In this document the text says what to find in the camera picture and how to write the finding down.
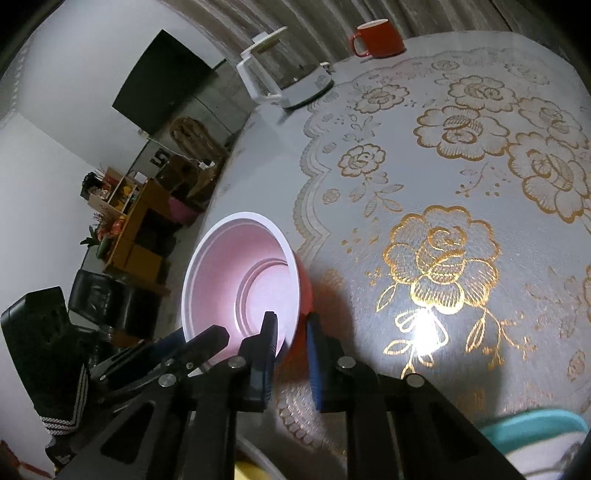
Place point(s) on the beige curtain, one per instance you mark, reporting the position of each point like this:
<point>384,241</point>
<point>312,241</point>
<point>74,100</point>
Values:
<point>323,27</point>

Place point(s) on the wooden chair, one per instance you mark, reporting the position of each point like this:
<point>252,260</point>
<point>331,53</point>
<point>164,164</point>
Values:
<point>194,140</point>

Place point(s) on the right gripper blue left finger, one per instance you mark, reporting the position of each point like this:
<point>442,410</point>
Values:
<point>259,352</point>

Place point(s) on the wooden sideboard cabinet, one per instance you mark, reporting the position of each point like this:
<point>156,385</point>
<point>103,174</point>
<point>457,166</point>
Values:
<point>138,220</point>

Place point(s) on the stainless steel bowl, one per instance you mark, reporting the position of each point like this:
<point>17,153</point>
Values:
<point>258,458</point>

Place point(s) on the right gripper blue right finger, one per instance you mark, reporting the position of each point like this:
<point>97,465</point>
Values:
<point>323,353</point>

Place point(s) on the white electric kettle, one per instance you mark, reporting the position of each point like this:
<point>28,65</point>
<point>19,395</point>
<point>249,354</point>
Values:
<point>276,69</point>

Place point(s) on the large white patterned plate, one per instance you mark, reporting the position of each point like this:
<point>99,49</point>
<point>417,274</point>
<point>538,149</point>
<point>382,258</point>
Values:
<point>547,459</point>

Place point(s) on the black wall television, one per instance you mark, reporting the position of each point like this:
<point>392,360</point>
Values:
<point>164,75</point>

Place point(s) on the turquoise round plate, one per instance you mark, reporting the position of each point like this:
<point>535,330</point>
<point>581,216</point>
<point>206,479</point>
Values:
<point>523,429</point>

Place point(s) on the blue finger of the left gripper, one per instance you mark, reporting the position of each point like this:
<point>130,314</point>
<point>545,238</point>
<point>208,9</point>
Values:
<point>138,352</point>
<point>167,361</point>

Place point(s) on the black leather chair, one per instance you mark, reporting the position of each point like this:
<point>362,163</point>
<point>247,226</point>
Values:
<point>107,302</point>

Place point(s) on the red mug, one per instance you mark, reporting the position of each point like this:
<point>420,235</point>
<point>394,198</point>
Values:
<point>377,39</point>

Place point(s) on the yellow plastic bowl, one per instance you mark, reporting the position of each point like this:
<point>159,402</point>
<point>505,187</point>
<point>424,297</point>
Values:
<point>248,471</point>

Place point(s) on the lace patterned tablecloth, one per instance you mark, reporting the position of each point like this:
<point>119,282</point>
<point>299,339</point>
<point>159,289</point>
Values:
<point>446,226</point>

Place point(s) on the red plastic bowl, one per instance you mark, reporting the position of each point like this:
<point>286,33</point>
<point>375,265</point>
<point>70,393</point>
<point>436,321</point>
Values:
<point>243,268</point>

